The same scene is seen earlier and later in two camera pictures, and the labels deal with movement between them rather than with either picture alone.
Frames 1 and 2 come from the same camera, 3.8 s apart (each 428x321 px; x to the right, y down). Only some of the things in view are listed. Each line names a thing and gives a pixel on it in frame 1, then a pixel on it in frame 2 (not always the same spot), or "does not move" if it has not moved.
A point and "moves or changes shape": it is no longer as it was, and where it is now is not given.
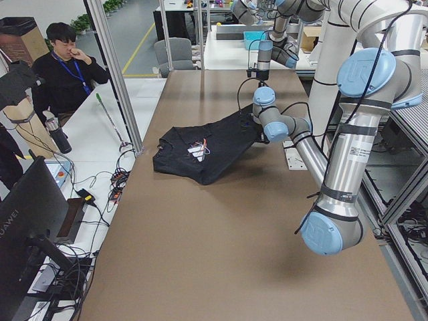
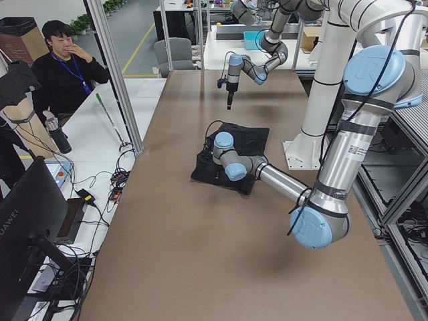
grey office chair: x=180 y=50 does not move
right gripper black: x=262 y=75 → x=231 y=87
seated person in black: x=64 y=77 does not move
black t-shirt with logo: x=200 y=153 moves or changes shape
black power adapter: x=88 y=198 does not move
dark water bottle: x=57 y=133 does not move
